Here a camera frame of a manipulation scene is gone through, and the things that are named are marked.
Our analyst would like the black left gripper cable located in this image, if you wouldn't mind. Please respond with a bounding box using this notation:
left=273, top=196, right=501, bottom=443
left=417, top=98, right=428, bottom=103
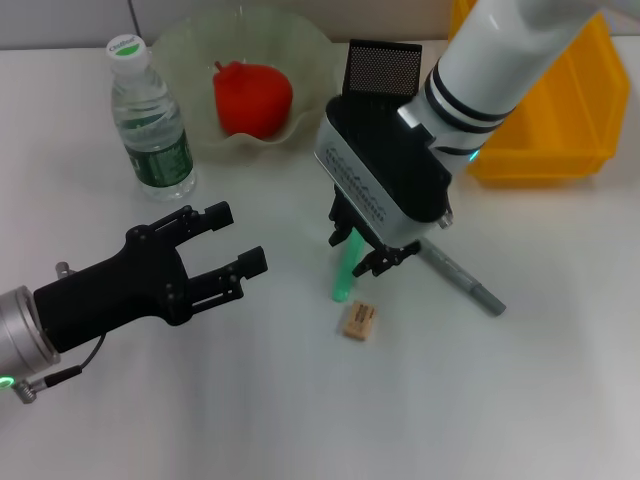
left=14, top=332, right=107, bottom=404

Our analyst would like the clear green-label water bottle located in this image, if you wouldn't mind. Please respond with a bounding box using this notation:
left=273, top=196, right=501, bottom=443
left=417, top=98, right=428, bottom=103
left=104, top=32, right=197, bottom=203

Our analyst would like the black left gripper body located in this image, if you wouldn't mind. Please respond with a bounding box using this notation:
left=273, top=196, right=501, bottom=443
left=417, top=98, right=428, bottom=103
left=32, top=224, right=195, bottom=354

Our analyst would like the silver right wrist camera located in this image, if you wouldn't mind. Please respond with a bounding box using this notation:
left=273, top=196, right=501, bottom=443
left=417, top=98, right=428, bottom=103
left=313, top=94, right=454, bottom=249

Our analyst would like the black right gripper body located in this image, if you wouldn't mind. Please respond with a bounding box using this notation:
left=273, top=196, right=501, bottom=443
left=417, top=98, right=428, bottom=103
left=327, top=183, right=375, bottom=232

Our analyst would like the grey marker pen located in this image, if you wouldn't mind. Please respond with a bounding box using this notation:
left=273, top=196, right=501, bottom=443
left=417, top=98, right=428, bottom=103
left=417, top=237, right=507, bottom=317

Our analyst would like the red apple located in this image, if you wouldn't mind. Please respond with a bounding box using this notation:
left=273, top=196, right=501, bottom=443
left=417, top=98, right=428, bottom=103
left=212, top=60, right=294, bottom=139

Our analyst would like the translucent wavy fruit plate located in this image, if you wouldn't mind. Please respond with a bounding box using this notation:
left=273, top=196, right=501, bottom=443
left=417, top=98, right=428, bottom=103
left=149, top=3, right=337, bottom=166

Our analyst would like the beige eraser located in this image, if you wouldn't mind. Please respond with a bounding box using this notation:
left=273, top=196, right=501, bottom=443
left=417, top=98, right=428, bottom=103
left=341, top=299, right=378, bottom=344

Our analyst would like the black mesh pen holder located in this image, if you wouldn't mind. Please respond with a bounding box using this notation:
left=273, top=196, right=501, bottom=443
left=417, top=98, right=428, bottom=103
left=339, top=38, right=424, bottom=109

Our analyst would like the yellow plastic bin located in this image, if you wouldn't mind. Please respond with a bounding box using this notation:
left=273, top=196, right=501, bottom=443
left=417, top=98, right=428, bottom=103
left=447, top=0, right=631, bottom=189

